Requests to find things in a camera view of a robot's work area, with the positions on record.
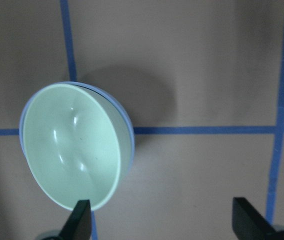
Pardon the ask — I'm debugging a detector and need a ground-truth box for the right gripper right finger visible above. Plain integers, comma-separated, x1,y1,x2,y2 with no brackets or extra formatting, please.
232,197,277,240

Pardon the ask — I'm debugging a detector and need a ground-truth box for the blue bowl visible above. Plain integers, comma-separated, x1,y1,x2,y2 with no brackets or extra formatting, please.
18,81,135,173

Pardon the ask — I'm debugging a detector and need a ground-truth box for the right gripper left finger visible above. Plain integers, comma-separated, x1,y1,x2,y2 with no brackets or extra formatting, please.
57,200,92,240

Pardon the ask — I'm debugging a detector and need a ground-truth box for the green bowl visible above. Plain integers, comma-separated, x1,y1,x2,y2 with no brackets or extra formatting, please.
23,83,132,211

